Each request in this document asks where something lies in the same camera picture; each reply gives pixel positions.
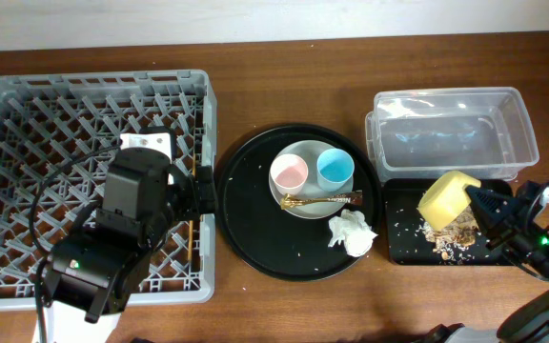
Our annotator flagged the food scraps and rice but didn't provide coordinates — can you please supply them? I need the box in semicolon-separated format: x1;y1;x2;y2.
418;207;478;264

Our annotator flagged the yellow plastic bowl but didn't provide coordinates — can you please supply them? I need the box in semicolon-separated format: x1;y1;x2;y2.
417;171;481;231

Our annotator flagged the wooden chopstick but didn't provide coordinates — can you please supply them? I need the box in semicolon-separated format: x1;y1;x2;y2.
188;149;196;269

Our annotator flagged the brown instant coffee sachet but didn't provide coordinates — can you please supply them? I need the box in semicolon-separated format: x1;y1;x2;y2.
279;191;363;210

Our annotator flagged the pink plastic cup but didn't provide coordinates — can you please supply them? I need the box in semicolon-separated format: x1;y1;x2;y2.
270;153;309;195

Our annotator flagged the grey round plate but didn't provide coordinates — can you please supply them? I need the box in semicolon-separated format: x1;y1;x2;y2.
268;139;355;220

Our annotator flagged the blue plastic cup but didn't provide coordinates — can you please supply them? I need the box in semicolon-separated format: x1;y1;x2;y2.
316;149;355;192

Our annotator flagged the white napkin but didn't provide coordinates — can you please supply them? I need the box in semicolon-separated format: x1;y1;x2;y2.
328;210;378;257

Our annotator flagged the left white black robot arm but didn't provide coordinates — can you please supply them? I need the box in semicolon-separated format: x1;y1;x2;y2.
34;127;217;342

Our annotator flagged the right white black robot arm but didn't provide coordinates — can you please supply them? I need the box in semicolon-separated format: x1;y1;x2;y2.
420;181;549;342

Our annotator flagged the black rectangular waste tray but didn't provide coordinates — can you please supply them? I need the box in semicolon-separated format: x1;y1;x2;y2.
383;179;510;266

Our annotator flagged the clear plastic waste bin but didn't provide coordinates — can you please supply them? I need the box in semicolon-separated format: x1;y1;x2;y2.
365;87;539;182

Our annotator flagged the grey plastic dishwasher rack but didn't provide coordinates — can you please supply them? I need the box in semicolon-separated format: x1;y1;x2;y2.
0;70;217;311

